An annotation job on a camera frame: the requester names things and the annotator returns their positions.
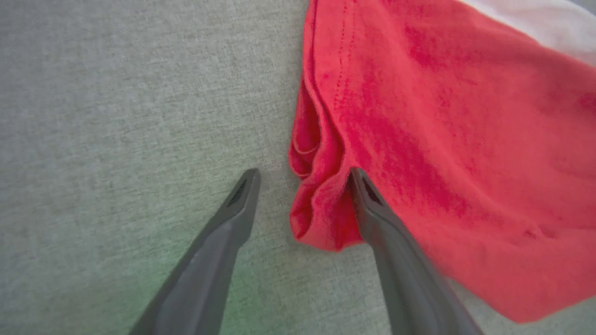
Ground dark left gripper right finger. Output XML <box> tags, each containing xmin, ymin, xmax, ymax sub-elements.
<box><xmin>349</xmin><ymin>167</ymin><xmax>485</xmax><ymax>335</ymax></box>

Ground red shorts with white trim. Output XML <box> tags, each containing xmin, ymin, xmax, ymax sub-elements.
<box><xmin>288</xmin><ymin>0</ymin><xmax>596</xmax><ymax>324</ymax></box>

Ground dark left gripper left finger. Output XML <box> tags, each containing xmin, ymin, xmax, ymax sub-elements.
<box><xmin>128</xmin><ymin>168</ymin><xmax>262</xmax><ymax>335</ymax></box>

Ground grey fabric sofa cushion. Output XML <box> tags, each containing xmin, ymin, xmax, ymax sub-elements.
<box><xmin>0</xmin><ymin>0</ymin><xmax>596</xmax><ymax>335</ymax></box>

